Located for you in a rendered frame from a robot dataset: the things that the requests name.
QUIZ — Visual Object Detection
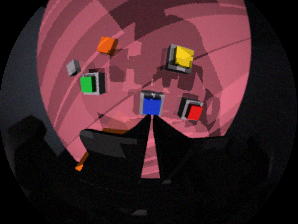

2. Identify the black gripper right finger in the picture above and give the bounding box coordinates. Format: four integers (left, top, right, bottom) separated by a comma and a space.
153, 115, 227, 184

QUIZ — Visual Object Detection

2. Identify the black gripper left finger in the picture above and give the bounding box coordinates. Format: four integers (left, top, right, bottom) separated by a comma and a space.
80, 115, 150, 181

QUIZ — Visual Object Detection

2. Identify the yellow button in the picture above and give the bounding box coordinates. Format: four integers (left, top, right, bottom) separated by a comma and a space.
165, 43, 194, 75

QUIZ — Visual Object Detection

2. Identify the blue button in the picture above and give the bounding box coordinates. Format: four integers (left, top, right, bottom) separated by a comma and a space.
138, 91, 165, 117

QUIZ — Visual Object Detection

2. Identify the red button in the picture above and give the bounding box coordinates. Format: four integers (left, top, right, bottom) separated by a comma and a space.
177, 96, 204, 121

